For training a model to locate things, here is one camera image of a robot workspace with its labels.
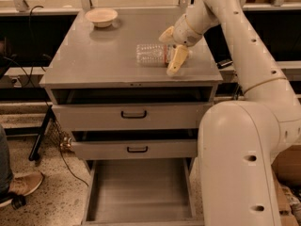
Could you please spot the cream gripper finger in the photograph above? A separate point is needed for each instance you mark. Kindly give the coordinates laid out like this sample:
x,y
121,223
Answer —
x,y
167,36
177,56

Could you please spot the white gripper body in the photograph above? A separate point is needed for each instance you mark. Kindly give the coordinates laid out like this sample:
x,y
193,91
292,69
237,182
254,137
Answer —
x,y
184,32

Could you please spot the clear plastic water bottle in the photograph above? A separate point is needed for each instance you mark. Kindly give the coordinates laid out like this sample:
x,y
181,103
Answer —
x,y
153,53

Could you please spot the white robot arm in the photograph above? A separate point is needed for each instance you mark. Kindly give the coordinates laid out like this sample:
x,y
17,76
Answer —
x,y
239,140

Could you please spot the grey top drawer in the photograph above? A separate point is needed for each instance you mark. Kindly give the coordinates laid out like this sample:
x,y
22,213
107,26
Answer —
x,y
130,109

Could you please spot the grey drawer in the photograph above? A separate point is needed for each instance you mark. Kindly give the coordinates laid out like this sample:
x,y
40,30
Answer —
x,y
140,192
104,145
130,109

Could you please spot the grey drawer cabinet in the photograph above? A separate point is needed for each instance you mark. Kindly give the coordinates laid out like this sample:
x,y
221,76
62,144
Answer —
x,y
91,58

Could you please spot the grey middle drawer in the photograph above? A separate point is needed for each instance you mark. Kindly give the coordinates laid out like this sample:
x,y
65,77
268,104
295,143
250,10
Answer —
x,y
104,145

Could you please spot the grey bottom drawer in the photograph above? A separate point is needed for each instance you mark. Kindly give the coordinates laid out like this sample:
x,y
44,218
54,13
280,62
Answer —
x,y
140,192

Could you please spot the black power adapter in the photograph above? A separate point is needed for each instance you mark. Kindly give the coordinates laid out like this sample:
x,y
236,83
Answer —
x,y
224,64

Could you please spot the white bowl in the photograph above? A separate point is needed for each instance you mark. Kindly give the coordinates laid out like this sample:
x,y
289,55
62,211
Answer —
x,y
101,17

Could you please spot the brown cardboard box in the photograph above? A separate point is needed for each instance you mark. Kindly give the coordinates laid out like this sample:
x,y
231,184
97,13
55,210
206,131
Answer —
x,y
287,178

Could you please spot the black metal leg left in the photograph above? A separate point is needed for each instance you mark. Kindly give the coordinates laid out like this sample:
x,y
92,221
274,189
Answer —
x,y
34,154

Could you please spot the tan shoe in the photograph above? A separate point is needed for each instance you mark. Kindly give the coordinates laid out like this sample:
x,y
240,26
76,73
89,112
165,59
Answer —
x,y
19,188

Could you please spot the blue jeans leg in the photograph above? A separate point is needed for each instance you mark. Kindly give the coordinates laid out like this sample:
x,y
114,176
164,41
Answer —
x,y
6,174

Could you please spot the black top drawer handle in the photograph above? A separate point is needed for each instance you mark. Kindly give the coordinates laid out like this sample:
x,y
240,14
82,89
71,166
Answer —
x,y
133,115

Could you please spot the black drawer handle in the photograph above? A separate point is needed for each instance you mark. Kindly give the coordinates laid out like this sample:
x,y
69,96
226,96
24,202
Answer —
x,y
133,115
137,149

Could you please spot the black middle drawer handle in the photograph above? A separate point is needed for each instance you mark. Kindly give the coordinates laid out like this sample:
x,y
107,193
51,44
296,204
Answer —
x,y
137,149

